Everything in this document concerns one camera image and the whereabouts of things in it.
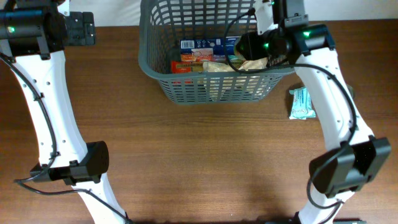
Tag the beige powder pouch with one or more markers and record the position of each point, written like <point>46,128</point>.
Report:
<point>224,67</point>

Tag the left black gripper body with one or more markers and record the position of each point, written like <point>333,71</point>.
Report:
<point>78,33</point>

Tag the orange spaghetti packet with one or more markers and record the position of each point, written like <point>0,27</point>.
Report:
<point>186,67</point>

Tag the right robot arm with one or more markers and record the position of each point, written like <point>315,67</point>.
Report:
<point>354,156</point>

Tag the light teal wipes packet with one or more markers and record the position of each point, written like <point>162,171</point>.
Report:
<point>302,104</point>

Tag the grey plastic shopping basket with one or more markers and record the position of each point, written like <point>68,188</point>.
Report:
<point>167,26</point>

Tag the blue Kleenex tissue pack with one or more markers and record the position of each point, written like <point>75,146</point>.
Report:
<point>201,50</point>

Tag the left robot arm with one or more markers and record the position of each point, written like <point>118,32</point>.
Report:
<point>34,35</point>

